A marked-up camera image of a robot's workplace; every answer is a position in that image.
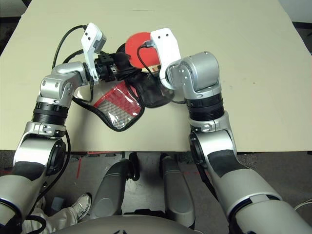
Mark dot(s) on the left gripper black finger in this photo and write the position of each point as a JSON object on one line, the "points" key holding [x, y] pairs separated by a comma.
{"points": [[123, 72], [121, 57]]}

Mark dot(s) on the red ping-pong paddle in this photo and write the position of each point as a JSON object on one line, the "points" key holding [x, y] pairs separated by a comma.
{"points": [[139, 46]]}

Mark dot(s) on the khaki trouser leg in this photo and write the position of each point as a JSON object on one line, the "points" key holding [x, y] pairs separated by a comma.
{"points": [[56, 219]]}

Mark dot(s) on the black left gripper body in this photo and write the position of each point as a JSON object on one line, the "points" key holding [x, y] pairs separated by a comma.
{"points": [[104, 65]]}

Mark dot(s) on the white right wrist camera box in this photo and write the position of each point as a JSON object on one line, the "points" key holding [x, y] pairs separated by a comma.
{"points": [[168, 48]]}

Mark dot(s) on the grey robot leg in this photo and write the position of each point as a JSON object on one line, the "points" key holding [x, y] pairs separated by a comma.
{"points": [[109, 190], [178, 192]]}

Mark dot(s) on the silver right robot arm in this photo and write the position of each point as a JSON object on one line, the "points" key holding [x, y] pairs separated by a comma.
{"points": [[219, 136]]}

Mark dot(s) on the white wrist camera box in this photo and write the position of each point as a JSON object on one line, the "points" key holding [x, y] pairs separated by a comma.
{"points": [[168, 48], [90, 36]]}

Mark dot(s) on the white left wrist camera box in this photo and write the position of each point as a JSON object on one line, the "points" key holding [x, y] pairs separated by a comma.
{"points": [[90, 36]]}

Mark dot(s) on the small blue box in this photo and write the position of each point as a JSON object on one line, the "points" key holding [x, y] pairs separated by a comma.
{"points": [[58, 203]]}

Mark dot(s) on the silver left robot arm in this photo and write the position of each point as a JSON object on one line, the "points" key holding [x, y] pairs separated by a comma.
{"points": [[36, 146]]}

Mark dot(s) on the grey robot right leg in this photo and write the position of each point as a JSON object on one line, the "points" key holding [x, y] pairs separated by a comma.
{"points": [[178, 192]]}

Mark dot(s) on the grey robot torso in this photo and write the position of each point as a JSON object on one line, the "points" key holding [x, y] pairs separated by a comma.
{"points": [[122, 226]]}

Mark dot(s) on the grey robot left leg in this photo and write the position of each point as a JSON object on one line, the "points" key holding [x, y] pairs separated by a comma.
{"points": [[109, 190]]}

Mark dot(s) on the white sneaker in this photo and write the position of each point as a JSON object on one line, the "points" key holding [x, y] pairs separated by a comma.
{"points": [[81, 207]]}

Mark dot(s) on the red and black paddle case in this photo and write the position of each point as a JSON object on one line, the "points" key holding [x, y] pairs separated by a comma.
{"points": [[148, 95]]}

